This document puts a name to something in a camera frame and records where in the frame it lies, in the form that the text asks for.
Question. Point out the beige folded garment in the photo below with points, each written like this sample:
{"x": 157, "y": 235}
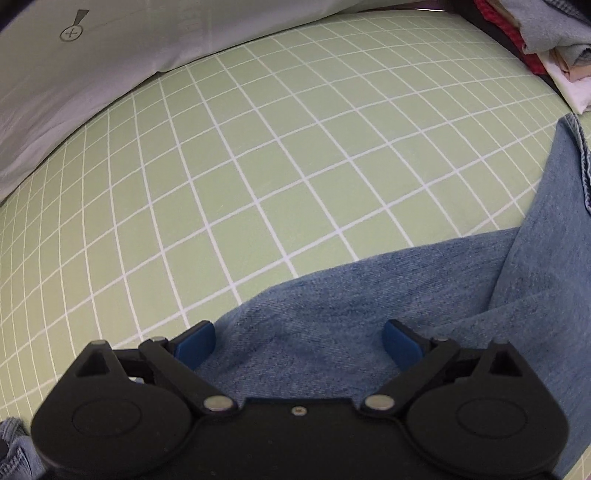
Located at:
{"x": 575, "y": 60}

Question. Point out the blue denim jeans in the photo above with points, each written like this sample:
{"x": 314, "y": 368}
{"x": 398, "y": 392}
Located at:
{"x": 300, "y": 358}

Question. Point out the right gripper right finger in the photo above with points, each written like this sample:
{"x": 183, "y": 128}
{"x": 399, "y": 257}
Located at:
{"x": 420, "y": 361}

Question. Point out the white carrot print sheet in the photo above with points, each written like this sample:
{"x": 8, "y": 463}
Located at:
{"x": 63, "y": 62}

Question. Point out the grey-blue folded garment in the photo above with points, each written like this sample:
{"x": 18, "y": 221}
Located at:
{"x": 547, "y": 25}

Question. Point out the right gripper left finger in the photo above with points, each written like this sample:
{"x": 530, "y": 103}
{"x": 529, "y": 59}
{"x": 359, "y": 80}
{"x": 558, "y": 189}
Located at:
{"x": 174, "y": 365}

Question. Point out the green grid table mat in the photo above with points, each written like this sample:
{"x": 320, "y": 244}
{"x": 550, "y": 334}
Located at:
{"x": 309, "y": 149}

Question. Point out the white folded garment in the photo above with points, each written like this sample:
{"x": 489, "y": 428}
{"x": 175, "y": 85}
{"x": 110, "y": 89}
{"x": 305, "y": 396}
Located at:
{"x": 574, "y": 85}

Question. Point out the red folded garment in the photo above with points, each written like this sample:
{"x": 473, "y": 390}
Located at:
{"x": 494, "y": 13}

